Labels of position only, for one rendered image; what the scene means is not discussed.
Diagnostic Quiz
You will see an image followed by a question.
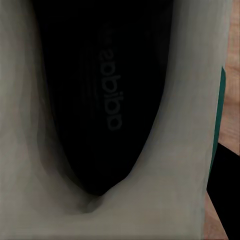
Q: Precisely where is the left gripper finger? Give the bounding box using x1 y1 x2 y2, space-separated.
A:
206 142 240 240

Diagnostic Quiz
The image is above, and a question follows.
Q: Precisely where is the gym shoe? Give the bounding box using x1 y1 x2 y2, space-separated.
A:
0 0 233 240

